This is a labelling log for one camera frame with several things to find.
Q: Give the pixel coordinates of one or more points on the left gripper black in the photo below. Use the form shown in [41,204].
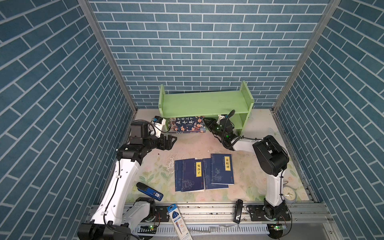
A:
[168,145]

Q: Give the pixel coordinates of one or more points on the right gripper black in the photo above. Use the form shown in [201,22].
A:
[211,124]

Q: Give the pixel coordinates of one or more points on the colourful illustrated book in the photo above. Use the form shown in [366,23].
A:
[188,125]

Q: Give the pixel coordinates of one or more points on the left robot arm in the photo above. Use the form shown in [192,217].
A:
[110,222]

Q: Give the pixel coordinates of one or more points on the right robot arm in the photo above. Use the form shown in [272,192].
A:
[272,157]

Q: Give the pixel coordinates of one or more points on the green two-tier shelf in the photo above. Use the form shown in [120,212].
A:
[209,104]

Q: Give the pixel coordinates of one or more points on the dark blue book yellow label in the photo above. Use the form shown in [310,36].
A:
[193,176]

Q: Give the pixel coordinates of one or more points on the blue handheld device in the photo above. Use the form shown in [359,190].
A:
[143,188]

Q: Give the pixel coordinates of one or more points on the blue white packaged box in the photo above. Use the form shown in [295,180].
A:
[178,222]

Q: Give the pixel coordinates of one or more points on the black remote stick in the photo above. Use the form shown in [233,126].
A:
[238,211]

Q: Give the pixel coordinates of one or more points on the round white timer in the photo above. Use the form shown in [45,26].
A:
[289,194]

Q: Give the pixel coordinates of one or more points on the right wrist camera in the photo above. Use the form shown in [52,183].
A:
[220,118]

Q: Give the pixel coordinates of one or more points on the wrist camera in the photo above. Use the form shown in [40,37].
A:
[220,118]
[159,124]

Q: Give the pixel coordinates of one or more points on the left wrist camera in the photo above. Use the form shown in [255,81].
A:
[159,124]

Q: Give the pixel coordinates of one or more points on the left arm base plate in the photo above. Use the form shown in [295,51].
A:
[161,215]

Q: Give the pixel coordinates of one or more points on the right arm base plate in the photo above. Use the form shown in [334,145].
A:
[268,213]

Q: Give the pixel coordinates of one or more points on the aluminium rail frame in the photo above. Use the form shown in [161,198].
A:
[218,219]

